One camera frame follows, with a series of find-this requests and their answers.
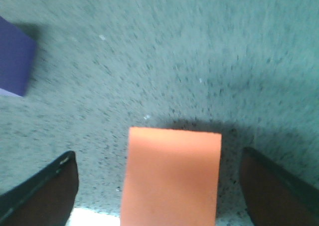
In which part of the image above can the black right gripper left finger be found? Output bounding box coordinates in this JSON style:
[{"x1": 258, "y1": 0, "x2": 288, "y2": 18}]
[{"x1": 0, "y1": 151, "x2": 79, "y2": 226}]

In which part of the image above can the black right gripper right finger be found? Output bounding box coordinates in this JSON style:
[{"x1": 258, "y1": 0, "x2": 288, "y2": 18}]
[{"x1": 239, "y1": 147, "x2": 319, "y2": 226}]

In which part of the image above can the orange foam cube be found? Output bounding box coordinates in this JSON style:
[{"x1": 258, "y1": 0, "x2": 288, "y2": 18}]
[{"x1": 120, "y1": 127, "x2": 222, "y2": 226}]

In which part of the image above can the purple foam cube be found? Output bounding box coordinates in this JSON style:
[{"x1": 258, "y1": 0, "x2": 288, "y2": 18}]
[{"x1": 0, "y1": 17, "x2": 36, "y2": 97}]

